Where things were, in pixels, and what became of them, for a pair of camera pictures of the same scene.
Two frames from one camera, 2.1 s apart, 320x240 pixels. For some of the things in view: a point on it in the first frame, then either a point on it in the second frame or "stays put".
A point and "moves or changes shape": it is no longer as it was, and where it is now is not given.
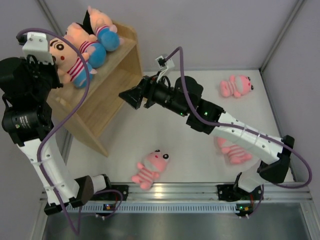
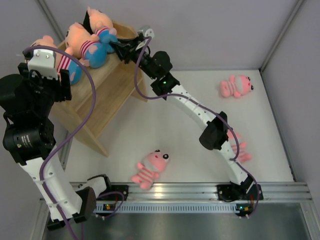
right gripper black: (147, 88) to (126, 52)
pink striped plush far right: (237, 85) stays put
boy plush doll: (70, 65) moves or changes shape
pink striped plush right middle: (236, 154) stays put
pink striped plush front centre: (154, 162) stays put
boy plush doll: (97, 23) stays put
